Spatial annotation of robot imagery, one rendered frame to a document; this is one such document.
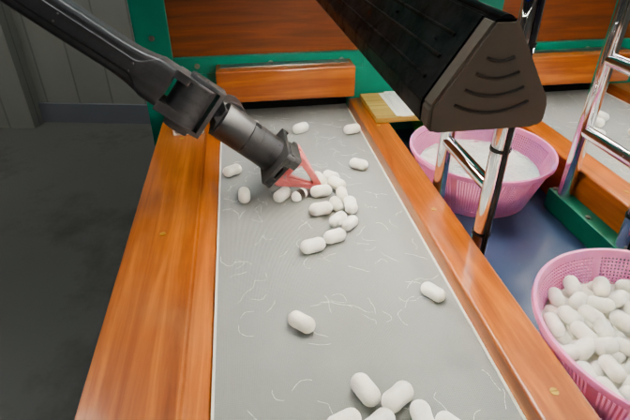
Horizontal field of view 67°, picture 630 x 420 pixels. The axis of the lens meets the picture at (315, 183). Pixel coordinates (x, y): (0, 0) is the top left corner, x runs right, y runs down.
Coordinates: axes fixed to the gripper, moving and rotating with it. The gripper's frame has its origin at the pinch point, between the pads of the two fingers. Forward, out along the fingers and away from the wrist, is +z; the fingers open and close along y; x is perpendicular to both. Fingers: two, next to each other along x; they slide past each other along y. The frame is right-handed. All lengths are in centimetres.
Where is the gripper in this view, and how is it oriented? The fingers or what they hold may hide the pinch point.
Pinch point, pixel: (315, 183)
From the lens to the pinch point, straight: 79.9
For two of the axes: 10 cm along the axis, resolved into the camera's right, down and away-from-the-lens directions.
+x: -6.5, 6.9, 3.0
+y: -1.5, -5.1, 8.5
